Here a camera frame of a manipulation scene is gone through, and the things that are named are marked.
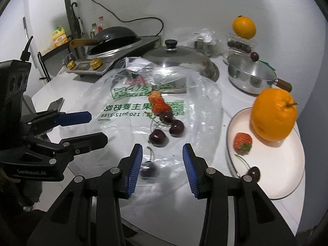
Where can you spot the dark vertical pipe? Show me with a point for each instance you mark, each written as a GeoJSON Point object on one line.
{"type": "Point", "coordinates": [69, 18]}

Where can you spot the clear plastic fruit box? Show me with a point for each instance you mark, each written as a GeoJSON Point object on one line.
{"type": "Point", "coordinates": [239, 46]}

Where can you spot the lidded steel pot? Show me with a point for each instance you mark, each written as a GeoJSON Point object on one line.
{"type": "Point", "coordinates": [251, 76]}

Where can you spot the dark oil bottle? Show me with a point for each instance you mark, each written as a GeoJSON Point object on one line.
{"type": "Point", "coordinates": [93, 32]}

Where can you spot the printed clear plastic bag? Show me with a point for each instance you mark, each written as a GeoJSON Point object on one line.
{"type": "Point", "coordinates": [115, 100]}

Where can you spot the white plate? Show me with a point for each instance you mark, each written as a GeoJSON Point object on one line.
{"type": "Point", "coordinates": [276, 169]}

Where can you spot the black metal rack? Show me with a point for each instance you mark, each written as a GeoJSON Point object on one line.
{"type": "Point", "coordinates": [46, 64]}

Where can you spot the steel induction cooker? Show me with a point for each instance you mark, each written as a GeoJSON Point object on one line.
{"type": "Point", "coordinates": [107, 65]}

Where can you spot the red cap sauce bottle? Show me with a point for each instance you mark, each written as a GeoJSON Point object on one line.
{"type": "Point", "coordinates": [101, 24]}

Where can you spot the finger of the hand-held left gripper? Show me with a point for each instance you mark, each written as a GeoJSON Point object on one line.
{"type": "Point", "coordinates": [74, 117]}
{"type": "Point", "coordinates": [84, 143]}

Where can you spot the large bumpy orange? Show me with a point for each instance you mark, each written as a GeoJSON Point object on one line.
{"type": "Point", "coordinates": [274, 115]}

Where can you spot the red strawberry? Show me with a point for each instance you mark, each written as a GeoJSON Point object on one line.
{"type": "Point", "coordinates": [161, 106]}
{"type": "Point", "coordinates": [154, 97]}
{"type": "Point", "coordinates": [242, 142]}

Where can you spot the small round orange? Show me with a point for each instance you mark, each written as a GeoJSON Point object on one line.
{"type": "Point", "coordinates": [244, 27]}

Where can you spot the large domed glass lid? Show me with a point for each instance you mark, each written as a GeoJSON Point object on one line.
{"type": "Point", "coordinates": [179, 59]}

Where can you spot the grey refrigerator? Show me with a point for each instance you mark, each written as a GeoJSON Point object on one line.
{"type": "Point", "coordinates": [312, 146]}

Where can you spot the pile of boxed cherries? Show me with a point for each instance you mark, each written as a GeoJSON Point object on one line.
{"type": "Point", "coordinates": [239, 46]}

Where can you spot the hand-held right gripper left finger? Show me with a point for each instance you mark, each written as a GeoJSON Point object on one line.
{"type": "Point", "coordinates": [134, 169]}

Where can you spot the stainless steel canister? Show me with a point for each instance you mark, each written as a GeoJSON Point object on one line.
{"type": "Point", "coordinates": [206, 47]}

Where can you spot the crumpled clear plastic bag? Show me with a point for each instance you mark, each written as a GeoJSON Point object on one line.
{"type": "Point", "coordinates": [205, 34]}

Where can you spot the dark red cherry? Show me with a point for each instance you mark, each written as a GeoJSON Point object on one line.
{"type": "Point", "coordinates": [157, 137]}
{"type": "Point", "coordinates": [176, 128]}
{"type": "Point", "coordinates": [254, 173]}
{"type": "Point", "coordinates": [166, 117]}
{"type": "Point", "coordinates": [148, 170]}

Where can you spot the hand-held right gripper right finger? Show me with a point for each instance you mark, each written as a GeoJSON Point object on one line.
{"type": "Point", "coordinates": [191, 169]}

